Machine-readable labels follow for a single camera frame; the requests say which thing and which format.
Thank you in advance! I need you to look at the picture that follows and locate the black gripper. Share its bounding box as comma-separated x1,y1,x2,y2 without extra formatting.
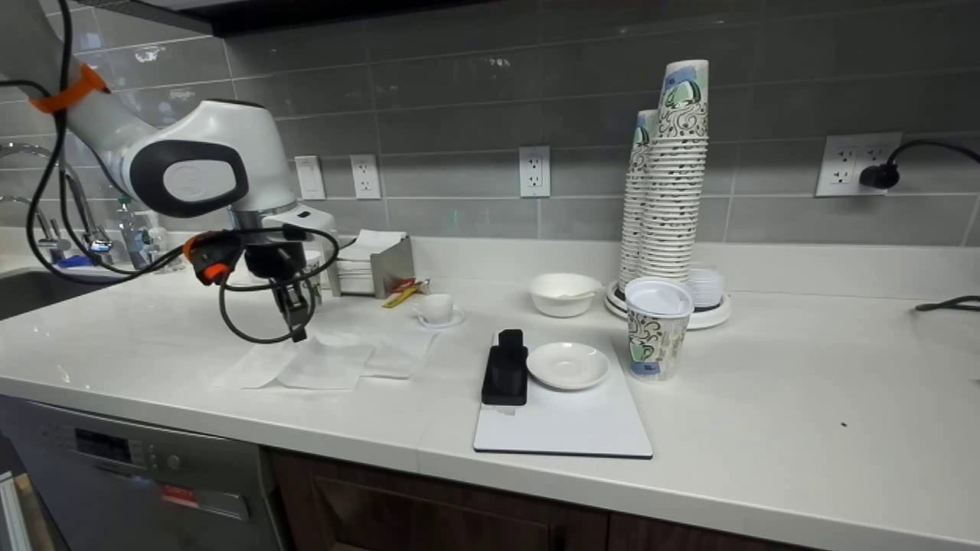
241,231,315,346

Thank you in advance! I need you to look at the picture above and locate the small white napkin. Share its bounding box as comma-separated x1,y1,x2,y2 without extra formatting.
216,335,309,394

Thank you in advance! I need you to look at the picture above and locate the square white napkin stack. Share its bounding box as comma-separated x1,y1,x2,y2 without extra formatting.
334,227,411,295

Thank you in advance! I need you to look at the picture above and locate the large white napkin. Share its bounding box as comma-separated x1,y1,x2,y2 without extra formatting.
294,323,444,398

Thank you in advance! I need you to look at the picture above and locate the grey metal napkin dispenser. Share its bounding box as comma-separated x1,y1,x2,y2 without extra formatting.
334,227,420,301

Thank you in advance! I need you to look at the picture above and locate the clear acrylic napkin holder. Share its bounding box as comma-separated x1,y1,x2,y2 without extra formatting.
113,196,175,276

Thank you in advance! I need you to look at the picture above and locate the yellow packet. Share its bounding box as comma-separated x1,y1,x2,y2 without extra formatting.
379,278,428,312

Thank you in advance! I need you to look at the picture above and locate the small white sauce cup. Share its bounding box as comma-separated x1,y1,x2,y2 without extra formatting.
414,291,460,327

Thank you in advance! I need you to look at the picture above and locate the black rectangular block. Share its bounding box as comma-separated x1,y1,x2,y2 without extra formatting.
478,327,532,411

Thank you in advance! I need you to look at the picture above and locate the grey dishwasher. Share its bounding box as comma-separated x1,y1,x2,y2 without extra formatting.
0,392,290,551

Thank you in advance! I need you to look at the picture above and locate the metal faucet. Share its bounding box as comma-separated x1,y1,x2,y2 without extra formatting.
0,134,106,273

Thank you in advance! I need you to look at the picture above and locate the dark wooden base cabinet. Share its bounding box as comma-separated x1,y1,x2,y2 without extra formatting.
258,448,822,551

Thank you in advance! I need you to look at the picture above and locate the dark sink basin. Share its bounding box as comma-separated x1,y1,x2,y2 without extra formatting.
0,267,111,323

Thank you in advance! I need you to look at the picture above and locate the white ceramic bowl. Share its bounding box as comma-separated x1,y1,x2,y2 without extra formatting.
525,270,606,323

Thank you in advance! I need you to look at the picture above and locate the white saucer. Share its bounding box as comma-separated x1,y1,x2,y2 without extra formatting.
523,341,616,394

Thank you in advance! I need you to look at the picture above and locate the dark upper cabinet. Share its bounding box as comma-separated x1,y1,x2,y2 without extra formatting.
72,0,518,41

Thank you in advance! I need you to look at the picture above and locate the short printed paper cup stack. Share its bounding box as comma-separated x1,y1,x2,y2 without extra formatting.
616,107,660,291

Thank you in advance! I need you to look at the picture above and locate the tall printed paper cup stack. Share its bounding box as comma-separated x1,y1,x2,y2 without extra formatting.
645,55,713,285

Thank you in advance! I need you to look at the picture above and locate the small white round container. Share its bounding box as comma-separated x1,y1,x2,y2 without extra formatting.
682,263,732,312

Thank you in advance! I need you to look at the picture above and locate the white plate under cup stacks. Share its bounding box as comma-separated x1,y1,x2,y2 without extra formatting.
599,278,735,335

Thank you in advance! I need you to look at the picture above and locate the orange black camera mount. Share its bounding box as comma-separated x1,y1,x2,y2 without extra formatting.
179,231,247,291

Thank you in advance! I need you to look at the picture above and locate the white wall outlet plate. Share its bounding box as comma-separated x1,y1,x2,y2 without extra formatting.
345,153,383,202
515,145,554,202
290,153,327,202

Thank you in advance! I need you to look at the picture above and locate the orange cable strap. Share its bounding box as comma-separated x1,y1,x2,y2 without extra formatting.
28,63,113,118

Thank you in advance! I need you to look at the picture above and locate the white double wall outlet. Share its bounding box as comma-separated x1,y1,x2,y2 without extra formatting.
811,128,906,202

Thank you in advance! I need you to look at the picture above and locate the black plug with cable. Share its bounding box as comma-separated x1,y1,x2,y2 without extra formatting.
856,138,980,193

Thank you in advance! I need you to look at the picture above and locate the black loose cable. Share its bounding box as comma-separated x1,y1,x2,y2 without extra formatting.
908,291,980,315

